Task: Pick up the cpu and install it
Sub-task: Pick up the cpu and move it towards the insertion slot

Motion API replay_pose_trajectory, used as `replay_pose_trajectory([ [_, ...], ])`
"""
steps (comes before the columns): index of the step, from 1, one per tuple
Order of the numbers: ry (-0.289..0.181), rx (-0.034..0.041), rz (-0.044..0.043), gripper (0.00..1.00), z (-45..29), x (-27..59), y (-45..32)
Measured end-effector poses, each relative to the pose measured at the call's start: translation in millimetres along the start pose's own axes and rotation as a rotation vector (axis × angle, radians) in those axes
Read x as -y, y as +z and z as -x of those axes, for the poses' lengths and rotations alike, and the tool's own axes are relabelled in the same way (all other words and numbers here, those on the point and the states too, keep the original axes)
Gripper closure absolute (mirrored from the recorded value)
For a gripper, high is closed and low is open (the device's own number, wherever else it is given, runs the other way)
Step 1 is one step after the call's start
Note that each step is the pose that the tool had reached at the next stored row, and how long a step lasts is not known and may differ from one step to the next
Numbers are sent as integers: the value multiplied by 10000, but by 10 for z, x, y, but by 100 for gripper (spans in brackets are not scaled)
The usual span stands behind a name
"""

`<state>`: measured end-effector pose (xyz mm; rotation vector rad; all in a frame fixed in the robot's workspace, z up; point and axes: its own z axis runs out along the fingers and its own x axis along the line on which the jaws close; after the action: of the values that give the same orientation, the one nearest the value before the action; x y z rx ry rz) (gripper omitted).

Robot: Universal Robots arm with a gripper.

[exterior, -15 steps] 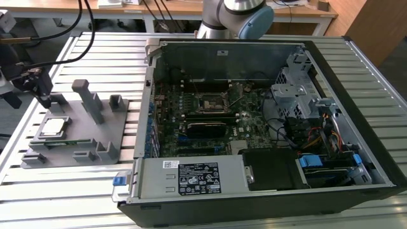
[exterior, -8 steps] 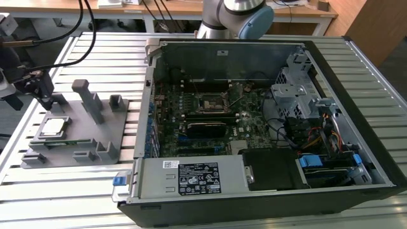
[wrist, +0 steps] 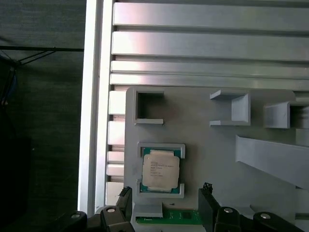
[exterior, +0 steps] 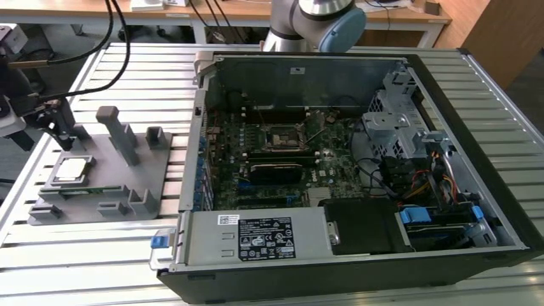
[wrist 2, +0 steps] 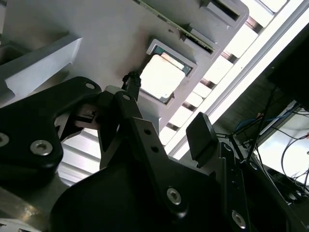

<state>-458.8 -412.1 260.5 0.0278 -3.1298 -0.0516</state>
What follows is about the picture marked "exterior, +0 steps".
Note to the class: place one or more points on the round coin battery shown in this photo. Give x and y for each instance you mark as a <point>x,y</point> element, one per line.
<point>331,118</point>

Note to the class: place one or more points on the black office chair base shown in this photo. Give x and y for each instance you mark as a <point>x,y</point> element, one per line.
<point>160,32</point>

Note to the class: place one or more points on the hard disk in blue carrier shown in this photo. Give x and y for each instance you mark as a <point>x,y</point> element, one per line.
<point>415,216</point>

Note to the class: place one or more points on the black PC case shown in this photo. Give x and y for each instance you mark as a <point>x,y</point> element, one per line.
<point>297,283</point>

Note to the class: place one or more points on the white box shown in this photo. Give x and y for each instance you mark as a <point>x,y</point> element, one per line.
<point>144,5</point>

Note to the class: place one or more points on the silver power supply unit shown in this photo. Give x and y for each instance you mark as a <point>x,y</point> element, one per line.
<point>204,236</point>

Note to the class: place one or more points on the green motherboard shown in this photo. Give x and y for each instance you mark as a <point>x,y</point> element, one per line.
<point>340,150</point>

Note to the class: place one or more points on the silver CPU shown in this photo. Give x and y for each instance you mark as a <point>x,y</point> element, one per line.
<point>72,169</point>

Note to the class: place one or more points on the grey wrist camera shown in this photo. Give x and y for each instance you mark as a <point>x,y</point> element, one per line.
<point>12,38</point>

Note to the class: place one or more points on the silver finned heat sink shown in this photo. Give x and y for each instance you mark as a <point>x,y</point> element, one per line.
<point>319,196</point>

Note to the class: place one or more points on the green RAM stick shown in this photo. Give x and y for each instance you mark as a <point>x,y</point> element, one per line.
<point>100,190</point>

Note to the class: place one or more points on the blue expansion slot latch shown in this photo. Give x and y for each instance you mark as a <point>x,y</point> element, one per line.
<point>200,163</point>
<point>197,199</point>
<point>204,139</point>
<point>199,184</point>

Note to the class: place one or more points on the brown wooden cabinet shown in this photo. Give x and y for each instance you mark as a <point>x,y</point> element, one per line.
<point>501,38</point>

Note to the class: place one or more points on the wooden desk white frame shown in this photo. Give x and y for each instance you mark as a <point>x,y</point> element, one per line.
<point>237,14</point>

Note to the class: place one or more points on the black graphics card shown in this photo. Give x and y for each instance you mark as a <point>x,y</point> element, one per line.
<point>276,175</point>

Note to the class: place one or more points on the blue plastic release latch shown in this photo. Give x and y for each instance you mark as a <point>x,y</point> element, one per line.
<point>160,241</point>

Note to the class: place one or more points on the black RAM slot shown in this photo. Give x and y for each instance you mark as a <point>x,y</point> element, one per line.
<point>276,114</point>
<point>280,155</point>
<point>263,109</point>
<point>280,161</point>

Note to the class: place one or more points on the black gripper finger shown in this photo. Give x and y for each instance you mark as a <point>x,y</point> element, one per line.
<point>21,140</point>
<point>64,127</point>

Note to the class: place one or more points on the black expansion slot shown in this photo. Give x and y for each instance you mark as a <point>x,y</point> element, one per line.
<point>259,201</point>

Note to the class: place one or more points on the silver metal drive cage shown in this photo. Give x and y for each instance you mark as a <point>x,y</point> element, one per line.
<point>383,122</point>

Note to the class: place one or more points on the grey parts rack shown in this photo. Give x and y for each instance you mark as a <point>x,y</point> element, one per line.
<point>148,178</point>

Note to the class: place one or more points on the small brown cardboard box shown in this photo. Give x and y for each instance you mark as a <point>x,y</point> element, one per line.
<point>432,8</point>

